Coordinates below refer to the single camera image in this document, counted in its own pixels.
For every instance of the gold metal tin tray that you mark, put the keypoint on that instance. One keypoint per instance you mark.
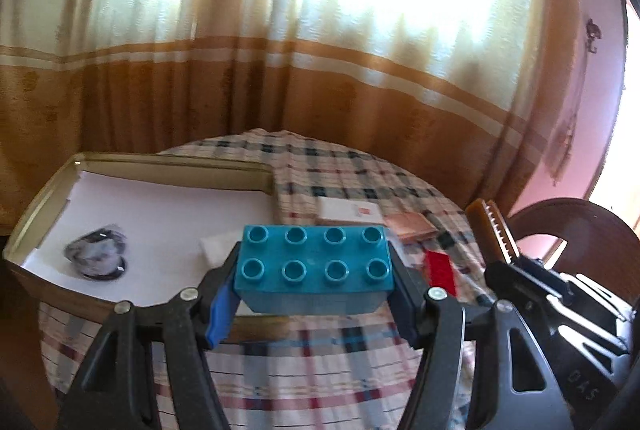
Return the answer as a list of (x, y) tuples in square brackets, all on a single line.
[(175, 166)]

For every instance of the dark wall hook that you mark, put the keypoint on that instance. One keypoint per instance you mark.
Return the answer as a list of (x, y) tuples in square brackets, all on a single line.
[(594, 35)]

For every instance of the small white eraser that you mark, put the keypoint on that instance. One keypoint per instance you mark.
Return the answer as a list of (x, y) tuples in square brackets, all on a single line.
[(217, 250)]

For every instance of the white box with red label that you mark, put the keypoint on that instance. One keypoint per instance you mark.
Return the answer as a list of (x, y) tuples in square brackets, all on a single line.
[(340, 210)]

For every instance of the teal building block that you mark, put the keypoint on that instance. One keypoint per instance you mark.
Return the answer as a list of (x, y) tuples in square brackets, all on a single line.
[(310, 282)]

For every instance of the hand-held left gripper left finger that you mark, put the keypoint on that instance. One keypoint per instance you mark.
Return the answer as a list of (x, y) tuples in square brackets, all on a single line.
[(220, 312)]

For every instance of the black item in clear bag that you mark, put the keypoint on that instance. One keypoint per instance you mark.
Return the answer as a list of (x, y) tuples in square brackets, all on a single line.
[(95, 252)]

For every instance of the copper-coloured flat box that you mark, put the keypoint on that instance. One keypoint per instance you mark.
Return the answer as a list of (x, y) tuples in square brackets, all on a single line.
[(409, 227)]

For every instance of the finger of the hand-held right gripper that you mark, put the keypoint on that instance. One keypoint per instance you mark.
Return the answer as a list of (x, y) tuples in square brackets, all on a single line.
[(515, 285), (535, 264)]

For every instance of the brown comb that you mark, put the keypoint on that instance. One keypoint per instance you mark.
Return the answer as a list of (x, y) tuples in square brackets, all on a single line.
[(487, 230)]

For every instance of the cream and orange curtain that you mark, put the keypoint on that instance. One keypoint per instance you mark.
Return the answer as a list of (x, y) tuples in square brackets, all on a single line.
[(300, 100)]

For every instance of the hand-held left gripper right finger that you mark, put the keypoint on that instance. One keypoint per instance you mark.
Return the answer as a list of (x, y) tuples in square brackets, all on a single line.
[(406, 307)]

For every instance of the white paper sheet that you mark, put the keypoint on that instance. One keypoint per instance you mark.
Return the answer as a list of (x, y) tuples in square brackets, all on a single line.
[(165, 220)]

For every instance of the brown wooden chair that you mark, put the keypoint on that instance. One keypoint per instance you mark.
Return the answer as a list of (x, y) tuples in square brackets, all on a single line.
[(550, 220)]

